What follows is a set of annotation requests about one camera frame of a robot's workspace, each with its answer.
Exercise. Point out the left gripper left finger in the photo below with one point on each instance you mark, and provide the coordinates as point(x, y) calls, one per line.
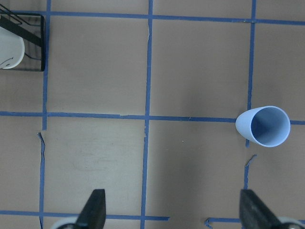
point(93, 214)

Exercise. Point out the white mug left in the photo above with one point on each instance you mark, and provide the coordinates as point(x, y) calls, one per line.
point(12, 49)

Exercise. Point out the black wire mug rack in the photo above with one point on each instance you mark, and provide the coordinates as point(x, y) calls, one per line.
point(30, 27)

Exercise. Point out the light blue plastic cup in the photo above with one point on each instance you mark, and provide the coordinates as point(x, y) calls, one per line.
point(267, 126)

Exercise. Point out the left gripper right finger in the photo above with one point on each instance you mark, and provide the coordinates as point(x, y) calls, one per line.
point(254, 214)

